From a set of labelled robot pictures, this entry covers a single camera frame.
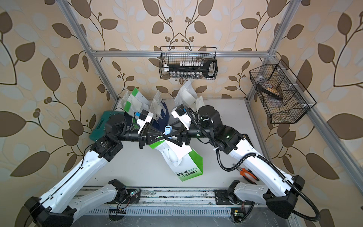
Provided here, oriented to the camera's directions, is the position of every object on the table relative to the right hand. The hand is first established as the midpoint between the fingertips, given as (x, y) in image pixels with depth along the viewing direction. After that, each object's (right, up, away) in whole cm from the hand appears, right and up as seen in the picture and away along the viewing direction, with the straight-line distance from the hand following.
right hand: (167, 131), depth 59 cm
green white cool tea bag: (-26, +15, +32) cm, 43 cm away
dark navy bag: (+16, +14, +29) cm, 36 cm away
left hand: (-2, -2, -1) cm, 3 cm away
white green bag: (+10, -16, +2) cm, 18 cm away
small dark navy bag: (-30, +14, +27) cm, 43 cm away
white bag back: (+8, +20, +40) cm, 45 cm away
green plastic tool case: (-53, -4, +38) cm, 65 cm away
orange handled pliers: (+42, -27, +24) cm, 55 cm away
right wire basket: (+60, +15, +16) cm, 64 cm away
